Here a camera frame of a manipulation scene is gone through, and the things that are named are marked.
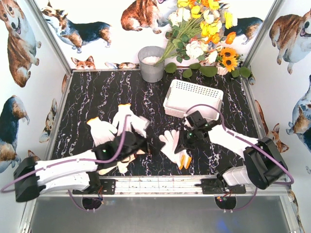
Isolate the white knit glove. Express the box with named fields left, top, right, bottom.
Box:
left=87, top=117, right=118, bottom=147
left=112, top=103, right=146, bottom=138

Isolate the yellow dotted knit glove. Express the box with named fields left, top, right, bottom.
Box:
left=159, top=130, right=191, bottom=170

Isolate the white plastic storage basket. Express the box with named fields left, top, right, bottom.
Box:
left=163, top=79, right=224, bottom=121

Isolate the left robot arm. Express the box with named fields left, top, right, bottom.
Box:
left=14, top=132, right=165, bottom=202

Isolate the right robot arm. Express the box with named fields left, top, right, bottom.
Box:
left=173, top=111, right=288, bottom=190

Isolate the cream leather glove rear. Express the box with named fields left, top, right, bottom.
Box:
left=129, top=150, right=145, bottom=161

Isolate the cream leather glove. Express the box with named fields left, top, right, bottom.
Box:
left=98, top=162, right=129, bottom=176
left=129, top=150, right=145, bottom=161

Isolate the cream leather glove front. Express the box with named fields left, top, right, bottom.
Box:
left=98, top=162, right=129, bottom=176

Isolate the sunflower pot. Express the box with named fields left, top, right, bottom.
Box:
left=216, top=47, right=243, bottom=75

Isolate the grey metal bucket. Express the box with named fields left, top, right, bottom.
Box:
left=138, top=46, right=165, bottom=83

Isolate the artificial flower bouquet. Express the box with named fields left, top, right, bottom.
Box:
left=158, top=0, right=238, bottom=64

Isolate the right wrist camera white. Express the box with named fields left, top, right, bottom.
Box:
left=183, top=117, right=193, bottom=132

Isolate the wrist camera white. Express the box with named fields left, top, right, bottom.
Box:
left=138, top=116, right=150, bottom=132
left=183, top=117, right=193, bottom=132

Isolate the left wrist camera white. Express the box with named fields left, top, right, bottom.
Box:
left=138, top=116, right=150, bottom=132

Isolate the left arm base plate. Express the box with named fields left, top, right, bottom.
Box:
left=72, top=179, right=116, bottom=195

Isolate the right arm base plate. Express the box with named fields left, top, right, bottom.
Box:
left=200, top=179, right=246, bottom=194

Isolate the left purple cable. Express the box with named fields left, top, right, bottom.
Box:
left=0, top=115, right=132, bottom=212

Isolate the purple cable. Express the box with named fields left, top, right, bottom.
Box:
left=0, top=115, right=132, bottom=212
left=184, top=104, right=294, bottom=212

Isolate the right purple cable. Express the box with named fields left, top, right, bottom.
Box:
left=184, top=104, right=294, bottom=212

